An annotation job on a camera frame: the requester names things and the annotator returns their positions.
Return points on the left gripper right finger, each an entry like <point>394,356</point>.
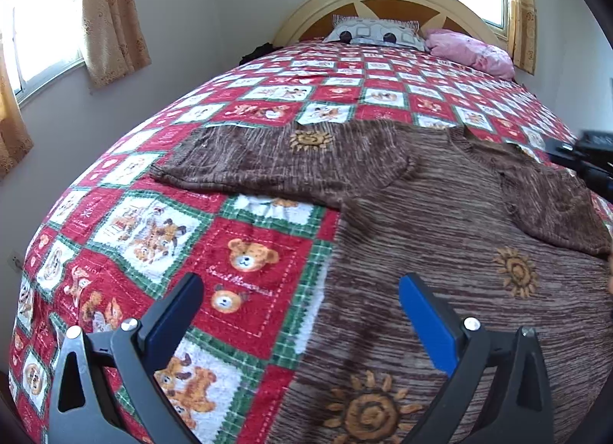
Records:
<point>518,407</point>

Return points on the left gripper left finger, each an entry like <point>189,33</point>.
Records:
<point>82,406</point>

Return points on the brown knitted sweater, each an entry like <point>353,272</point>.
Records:
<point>487,228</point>

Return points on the person's right hand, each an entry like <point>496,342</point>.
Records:
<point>610,277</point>

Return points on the back window right curtain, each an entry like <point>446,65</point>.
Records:
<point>521,34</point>

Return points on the red patchwork teddy bedspread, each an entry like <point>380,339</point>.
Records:
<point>118,240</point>

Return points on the pink pillow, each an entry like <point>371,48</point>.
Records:
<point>470,52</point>

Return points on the cream wooden headboard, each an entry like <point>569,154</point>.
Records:
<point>314,18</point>

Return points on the side window left curtain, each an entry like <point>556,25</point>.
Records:
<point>15,141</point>

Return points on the side window curtain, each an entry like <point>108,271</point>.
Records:
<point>15,141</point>
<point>113,44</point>

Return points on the grey patterned pillow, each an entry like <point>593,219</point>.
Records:
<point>374,31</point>

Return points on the side window right curtain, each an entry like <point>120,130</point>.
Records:
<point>113,44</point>

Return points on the black item beside bed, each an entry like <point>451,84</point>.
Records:
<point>259,52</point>

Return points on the side window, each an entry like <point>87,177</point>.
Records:
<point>41,41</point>

